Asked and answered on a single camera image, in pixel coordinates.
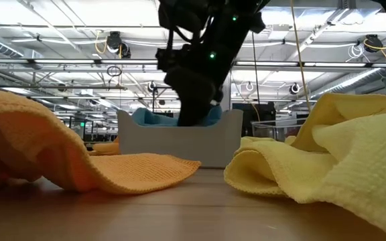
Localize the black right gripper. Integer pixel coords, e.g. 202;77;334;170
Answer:
164;46;231;127

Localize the yellow microfiber towel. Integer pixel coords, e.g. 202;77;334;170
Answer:
224;92;386;240
241;136;276;148

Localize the orange microfiber towel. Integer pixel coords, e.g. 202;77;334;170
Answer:
90;135;121;157
0;86;202;195

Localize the white plastic basket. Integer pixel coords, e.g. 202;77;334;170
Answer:
117;108;244;169

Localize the black cabinet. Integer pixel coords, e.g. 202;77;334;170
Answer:
232;102;277;137

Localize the clear plastic container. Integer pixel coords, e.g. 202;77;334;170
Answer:
251;117;306;141

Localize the long fluorescent light strip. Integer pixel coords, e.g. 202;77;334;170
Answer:
0;58;386;68

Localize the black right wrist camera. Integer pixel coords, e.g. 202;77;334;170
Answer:
155;46;182;72

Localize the black hanging cable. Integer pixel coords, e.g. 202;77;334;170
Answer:
250;31;261;113

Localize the black cable coil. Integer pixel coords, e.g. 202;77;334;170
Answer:
107;65;123;78

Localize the black cable reel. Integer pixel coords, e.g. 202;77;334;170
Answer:
105;31;132;60
363;33;384;54

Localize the yellow hanging cable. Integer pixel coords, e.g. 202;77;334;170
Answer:
289;0;312;113

